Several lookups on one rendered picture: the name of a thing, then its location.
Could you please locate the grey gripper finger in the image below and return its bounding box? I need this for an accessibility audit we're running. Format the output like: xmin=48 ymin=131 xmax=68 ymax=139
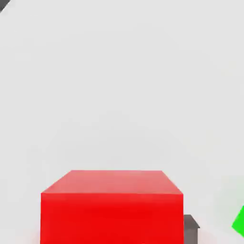
xmin=183 ymin=214 xmax=201 ymax=244

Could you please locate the small red cube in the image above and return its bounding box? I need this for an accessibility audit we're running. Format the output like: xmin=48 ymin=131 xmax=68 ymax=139
xmin=40 ymin=170 xmax=185 ymax=244

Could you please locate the small green cube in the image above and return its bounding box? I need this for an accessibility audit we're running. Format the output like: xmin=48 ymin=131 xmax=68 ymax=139
xmin=231 ymin=205 xmax=244 ymax=238

